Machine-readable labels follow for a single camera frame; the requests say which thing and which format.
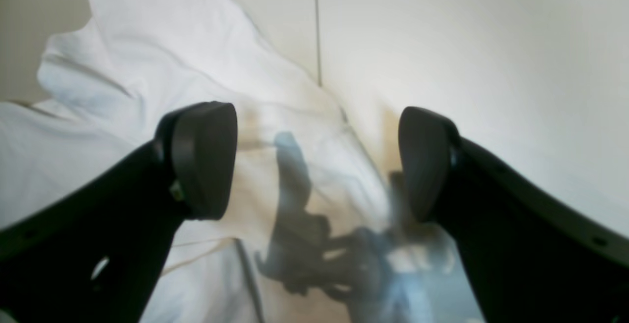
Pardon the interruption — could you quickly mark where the white T-shirt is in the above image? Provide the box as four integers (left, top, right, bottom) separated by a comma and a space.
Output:
0, 0, 485, 323

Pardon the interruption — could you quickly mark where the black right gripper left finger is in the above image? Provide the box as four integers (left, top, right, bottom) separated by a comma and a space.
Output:
1, 102, 238, 323

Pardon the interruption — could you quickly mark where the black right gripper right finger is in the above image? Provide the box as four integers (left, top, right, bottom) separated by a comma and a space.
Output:
398, 107, 629, 323

